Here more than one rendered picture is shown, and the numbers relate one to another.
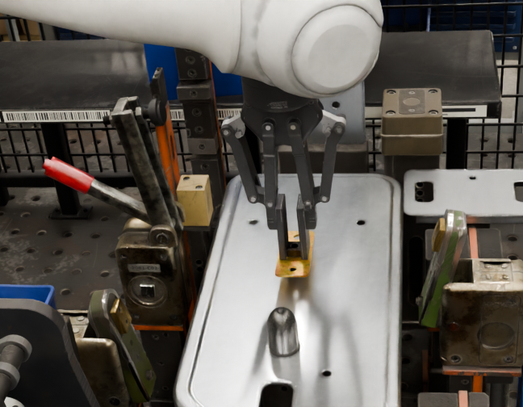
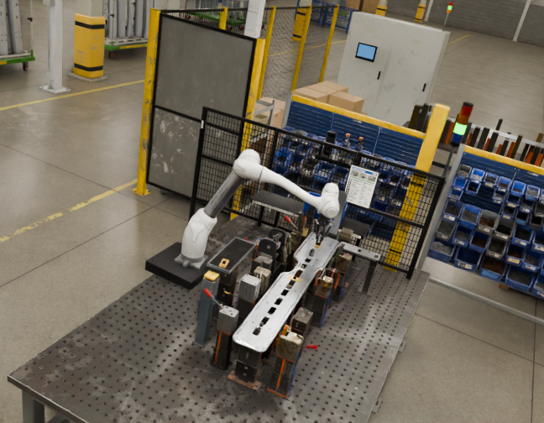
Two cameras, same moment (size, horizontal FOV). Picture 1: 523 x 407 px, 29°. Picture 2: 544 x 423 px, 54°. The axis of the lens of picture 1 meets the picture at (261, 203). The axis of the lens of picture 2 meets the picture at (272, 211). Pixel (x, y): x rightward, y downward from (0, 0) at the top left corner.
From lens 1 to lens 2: 256 cm
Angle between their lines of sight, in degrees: 11
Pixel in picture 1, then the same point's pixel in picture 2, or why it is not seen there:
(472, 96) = (358, 234)
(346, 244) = (326, 247)
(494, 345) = (342, 268)
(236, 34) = (321, 206)
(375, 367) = (323, 261)
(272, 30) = (325, 207)
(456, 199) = (347, 248)
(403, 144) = (342, 237)
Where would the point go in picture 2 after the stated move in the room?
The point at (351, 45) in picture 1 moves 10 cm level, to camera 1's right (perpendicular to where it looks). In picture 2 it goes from (333, 212) to (349, 216)
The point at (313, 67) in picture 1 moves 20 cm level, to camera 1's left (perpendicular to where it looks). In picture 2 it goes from (328, 213) to (296, 206)
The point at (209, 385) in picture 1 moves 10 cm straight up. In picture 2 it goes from (299, 255) to (301, 242)
